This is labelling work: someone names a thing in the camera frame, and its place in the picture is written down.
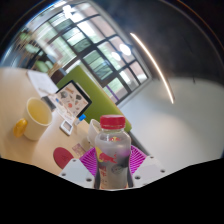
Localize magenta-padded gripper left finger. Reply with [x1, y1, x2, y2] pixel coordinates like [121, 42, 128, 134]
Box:
[57, 147, 99, 190]

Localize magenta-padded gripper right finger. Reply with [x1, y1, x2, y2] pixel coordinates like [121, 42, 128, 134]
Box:
[128, 144, 168, 189]

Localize clear red-capped drink bottle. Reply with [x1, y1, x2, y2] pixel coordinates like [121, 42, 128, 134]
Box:
[94, 114, 133, 191]

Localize flat round red coaster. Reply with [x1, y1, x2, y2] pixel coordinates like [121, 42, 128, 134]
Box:
[52, 146, 75, 170]

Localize small printed card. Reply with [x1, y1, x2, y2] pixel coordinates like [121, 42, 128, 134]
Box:
[71, 142, 87, 158]

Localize small rectangular box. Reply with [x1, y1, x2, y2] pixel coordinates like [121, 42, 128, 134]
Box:
[59, 119, 74, 136]

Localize small blue-capped bottle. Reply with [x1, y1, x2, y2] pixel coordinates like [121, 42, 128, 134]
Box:
[73, 113, 87, 127]

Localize sticker-covered black laptop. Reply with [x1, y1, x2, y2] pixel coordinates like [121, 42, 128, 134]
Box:
[54, 79, 93, 122]

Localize green bench backrest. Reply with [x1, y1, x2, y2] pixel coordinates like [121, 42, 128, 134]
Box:
[64, 64, 133, 133]

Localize white paper sheet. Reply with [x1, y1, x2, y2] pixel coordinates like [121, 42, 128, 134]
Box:
[26, 68, 60, 98]

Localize long curved ceiling light strip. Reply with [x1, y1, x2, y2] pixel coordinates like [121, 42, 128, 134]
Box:
[128, 31, 176, 105]

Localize green-seated wooden chairs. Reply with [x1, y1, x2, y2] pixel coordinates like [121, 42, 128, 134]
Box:
[18, 30, 54, 74]

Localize cream mug with yellow handle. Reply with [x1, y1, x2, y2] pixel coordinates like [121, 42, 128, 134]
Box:
[12, 96, 54, 141]

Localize black-framed window wall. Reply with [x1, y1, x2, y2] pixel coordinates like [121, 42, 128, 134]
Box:
[19, 3, 151, 105]

